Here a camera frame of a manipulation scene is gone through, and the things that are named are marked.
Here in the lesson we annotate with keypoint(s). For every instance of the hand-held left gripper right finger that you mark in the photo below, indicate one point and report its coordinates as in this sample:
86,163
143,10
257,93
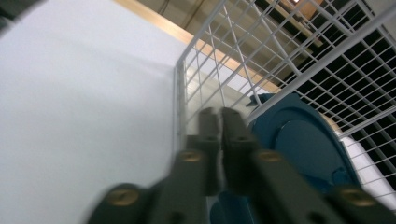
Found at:
238,149

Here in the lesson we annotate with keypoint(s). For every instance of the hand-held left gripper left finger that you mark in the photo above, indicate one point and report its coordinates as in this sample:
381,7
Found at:
207,146

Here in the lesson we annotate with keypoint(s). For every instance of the round dark teal container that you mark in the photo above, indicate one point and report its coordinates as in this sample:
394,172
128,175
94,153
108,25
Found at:
305,146

